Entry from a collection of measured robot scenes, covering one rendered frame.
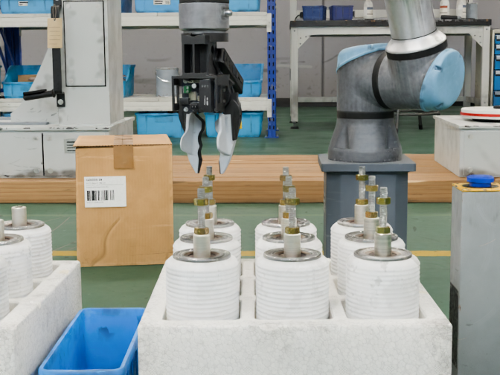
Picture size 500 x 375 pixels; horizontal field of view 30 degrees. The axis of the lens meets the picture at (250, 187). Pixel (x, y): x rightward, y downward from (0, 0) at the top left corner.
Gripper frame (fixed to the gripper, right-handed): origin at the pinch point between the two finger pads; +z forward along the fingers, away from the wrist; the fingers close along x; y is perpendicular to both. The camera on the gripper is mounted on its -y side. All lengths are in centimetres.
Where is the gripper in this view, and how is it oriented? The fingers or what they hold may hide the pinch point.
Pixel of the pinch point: (210, 164)
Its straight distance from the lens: 144.7
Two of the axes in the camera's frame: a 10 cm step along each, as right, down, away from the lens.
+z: 0.1, 9.9, 1.4
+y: -2.8, 1.4, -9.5
